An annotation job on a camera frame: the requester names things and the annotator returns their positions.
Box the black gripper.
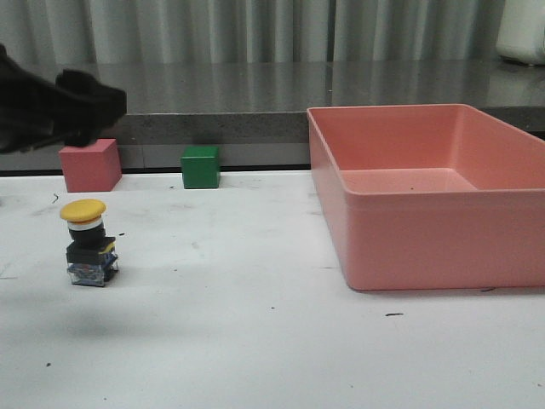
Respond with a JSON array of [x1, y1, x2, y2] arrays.
[[1, 47, 127, 154]]

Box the yellow push button switch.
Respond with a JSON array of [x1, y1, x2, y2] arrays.
[[60, 199, 118, 287]]

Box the pink cube at back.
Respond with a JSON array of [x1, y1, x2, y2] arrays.
[[59, 139, 122, 193]]

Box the green cube right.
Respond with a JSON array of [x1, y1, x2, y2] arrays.
[[181, 146, 221, 189]]

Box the pink plastic bin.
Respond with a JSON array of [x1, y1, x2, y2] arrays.
[[307, 104, 544, 291]]

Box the white appliance on counter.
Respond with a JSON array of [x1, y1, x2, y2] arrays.
[[496, 0, 544, 66]]

